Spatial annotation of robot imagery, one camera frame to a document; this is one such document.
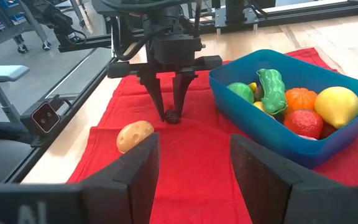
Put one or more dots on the black aluminium table frame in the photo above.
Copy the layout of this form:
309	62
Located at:
73	105

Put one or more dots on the red cloth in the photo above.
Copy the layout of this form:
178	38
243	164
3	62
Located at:
197	155

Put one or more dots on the red toy strawberry green leaf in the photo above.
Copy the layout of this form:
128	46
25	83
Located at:
303	123

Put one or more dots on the green toy cucumber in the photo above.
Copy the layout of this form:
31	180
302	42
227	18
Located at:
273	90

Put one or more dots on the yellow toy banana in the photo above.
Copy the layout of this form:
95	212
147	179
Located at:
261	106

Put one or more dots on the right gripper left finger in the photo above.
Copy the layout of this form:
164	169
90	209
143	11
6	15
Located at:
120	199

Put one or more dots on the black table-level camera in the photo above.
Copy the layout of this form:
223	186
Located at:
45	117

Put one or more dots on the black toy blackberry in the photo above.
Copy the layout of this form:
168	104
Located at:
172	117

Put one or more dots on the yellow toy lemon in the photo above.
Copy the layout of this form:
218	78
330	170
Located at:
337	105

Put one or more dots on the blue plastic tupperware container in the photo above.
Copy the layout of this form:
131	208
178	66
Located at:
259	130

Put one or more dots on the grey chair armrest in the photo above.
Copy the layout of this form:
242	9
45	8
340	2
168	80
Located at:
2	73

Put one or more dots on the beige toy potato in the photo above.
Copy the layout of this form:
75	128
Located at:
134	135

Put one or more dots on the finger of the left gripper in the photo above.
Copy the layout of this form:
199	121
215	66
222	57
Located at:
154	90
182	90

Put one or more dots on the green toy pear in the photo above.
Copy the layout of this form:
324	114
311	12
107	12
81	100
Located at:
241	91

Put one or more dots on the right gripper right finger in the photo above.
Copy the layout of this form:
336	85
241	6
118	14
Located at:
275	196

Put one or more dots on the orange toy tangerine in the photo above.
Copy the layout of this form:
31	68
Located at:
300	99

